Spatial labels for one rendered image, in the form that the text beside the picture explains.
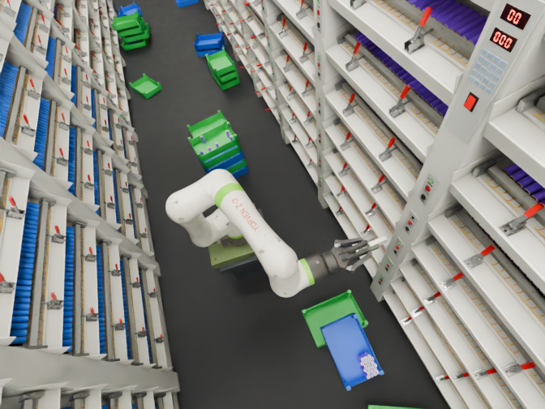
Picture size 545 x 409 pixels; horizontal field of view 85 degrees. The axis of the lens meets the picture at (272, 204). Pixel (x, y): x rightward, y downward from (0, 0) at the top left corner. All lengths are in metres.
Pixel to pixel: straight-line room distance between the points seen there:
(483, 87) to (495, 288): 0.53
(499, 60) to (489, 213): 0.34
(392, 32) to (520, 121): 0.40
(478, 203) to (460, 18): 0.43
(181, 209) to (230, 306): 0.96
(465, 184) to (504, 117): 0.20
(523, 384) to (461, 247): 0.41
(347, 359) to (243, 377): 0.56
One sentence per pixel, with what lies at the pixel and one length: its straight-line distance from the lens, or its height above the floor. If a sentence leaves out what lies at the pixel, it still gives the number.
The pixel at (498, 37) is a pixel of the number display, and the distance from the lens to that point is 0.68.
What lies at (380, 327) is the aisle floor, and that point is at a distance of 1.87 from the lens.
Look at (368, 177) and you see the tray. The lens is 1.33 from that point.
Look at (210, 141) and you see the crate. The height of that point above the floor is 0.32.
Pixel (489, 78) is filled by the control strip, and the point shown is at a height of 1.43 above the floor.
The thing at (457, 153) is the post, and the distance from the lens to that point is 0.82.
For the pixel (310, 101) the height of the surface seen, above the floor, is 0.76.
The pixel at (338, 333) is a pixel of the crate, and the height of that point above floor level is 0.08.
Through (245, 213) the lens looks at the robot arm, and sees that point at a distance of 1.00.
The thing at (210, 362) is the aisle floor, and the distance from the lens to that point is 1.92.
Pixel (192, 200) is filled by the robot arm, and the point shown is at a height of 0.95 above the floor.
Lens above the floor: 1.81
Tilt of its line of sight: 56 degrees down
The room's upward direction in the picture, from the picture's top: 15 degrees counter-clockwise
